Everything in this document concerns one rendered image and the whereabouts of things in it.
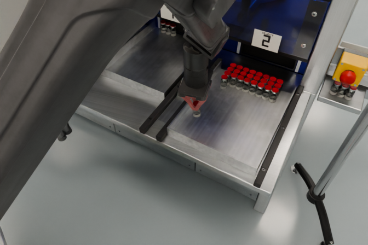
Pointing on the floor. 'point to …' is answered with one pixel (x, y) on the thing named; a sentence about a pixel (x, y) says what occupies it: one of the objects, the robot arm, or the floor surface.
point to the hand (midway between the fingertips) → (195, 105)
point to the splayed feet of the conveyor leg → (315, 203)
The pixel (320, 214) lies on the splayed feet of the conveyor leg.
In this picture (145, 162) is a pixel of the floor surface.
